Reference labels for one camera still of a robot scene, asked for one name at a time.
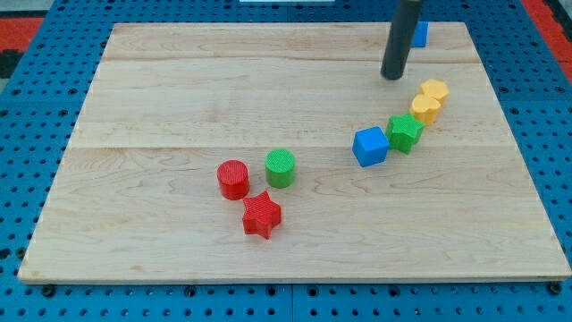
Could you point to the light wooden board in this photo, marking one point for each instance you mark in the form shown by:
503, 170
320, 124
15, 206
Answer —
136, 198

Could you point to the blue perforated metal base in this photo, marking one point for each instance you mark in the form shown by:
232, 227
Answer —
43, 97

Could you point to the red star block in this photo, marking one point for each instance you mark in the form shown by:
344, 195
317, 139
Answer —
261, 214

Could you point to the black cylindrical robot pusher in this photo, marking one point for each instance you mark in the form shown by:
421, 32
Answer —
403, 26

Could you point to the blue cube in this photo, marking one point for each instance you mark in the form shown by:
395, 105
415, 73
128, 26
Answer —
370, 146

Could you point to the green cylinder block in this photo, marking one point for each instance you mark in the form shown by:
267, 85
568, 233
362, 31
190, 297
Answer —
280, 168

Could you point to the yellow heart block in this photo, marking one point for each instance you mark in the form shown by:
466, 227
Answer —
425, 108

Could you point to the blue block behind pusher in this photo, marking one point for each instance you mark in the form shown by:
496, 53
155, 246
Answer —
420, 37

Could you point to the green star block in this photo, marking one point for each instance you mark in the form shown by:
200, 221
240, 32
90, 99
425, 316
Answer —
404, 132

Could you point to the yellow hexagon block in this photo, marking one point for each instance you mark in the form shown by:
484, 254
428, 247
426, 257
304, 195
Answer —
436, 89

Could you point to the red cylinder block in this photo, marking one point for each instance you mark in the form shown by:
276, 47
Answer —
233, 179

